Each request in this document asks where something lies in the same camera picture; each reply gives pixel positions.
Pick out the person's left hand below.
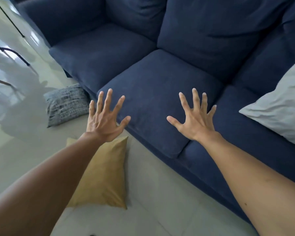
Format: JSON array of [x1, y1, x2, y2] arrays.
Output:
[[86, 88, 131, 143]]

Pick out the person's right hand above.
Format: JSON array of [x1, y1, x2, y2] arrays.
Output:
[[166, 88, 217, 142]]

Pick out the person's right forearm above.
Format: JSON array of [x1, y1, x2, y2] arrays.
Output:
[[195, 131, 295, 236]]

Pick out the person's left forearm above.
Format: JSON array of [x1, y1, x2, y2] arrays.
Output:
[[0, 131, 108, 236]]

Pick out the grey patterned throw pillow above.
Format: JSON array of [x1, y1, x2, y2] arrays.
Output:
[[44, 83, 91, 128]]

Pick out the blue sofa seat cushion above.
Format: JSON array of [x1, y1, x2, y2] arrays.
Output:
[[177, 85, 295, 191], [49, 23, 157, 94], [97, 49, 225, 159]]

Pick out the yellow throw pillow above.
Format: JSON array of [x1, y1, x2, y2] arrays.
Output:
[[65, 136, 129, 210]]

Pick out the blue sofa back cushion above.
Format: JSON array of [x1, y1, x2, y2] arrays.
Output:
[[157, 0, 294, 83], [104, 0, 168, 42], [232, 0, 295, 97]]

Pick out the white pillow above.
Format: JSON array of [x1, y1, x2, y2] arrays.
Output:
[[239, 52, 295, 151]]

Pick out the dark blue fabric sofa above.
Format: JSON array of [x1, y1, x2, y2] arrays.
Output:
[[15, 0, 295, 225]]

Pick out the wooden furniture leg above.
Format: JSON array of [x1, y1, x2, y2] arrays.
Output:
[[0, 77, 18, 91]]

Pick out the black curved metal leg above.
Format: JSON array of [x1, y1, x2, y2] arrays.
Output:
[[0, 47, 30, 67]]

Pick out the thin black metal rod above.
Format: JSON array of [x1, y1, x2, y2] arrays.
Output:
[[0, 0, 26, 38]]

